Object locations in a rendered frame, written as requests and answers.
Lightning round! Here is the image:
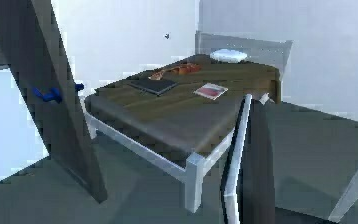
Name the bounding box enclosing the white bed with olive blanket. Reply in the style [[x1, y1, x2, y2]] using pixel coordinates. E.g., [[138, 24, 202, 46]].
[[83, 30, 294, 214]]

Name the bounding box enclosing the dark grey laptop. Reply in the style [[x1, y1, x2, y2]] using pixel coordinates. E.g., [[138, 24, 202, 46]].
[[127, 77, 179, 97]]

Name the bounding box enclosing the pink and white book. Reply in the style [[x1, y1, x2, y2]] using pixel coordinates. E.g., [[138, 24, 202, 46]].
[[193, 82, 229, 101]]

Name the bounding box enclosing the orange teddy bear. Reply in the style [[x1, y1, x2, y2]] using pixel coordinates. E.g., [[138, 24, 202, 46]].
[[148, 62, 203, 82]]

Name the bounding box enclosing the white pillow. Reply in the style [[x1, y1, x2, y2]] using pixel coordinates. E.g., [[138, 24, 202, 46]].
[[209, 48, 249, 64]]

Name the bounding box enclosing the dark grey room door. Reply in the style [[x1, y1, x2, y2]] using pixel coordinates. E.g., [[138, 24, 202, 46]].
[[0, 0, 109, 204]]

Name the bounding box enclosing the blue door handle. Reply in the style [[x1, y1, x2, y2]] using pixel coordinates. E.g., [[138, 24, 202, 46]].
[[32, 82, 85, 104]]

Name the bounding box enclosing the white table frame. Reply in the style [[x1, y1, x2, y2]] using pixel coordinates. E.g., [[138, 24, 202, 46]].
[[327, 132, 358, 224]]

